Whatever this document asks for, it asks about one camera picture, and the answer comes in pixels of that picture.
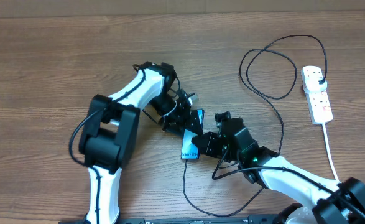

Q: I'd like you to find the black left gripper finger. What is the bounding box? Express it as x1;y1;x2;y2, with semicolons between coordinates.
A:
162;123;185;137
187;109;205;134

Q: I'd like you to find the white charger plug adapter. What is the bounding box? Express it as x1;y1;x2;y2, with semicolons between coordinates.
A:
303;76;328;94

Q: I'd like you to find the white power strip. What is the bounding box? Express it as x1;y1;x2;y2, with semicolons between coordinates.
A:
300;65;333;125

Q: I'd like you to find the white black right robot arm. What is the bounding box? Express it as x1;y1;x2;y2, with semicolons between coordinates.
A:
192;112;365;223

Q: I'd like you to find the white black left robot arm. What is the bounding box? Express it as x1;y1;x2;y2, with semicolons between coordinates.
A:
70;62;205;223

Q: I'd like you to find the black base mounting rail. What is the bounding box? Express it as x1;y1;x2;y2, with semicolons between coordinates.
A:
57;213;282;224

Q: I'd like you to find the white power strip cord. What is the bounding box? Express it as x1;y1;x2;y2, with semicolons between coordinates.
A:
321;123;340;182

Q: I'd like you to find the blue Galaxy smartphone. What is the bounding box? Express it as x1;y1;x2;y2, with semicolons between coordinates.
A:
181;123;201;160

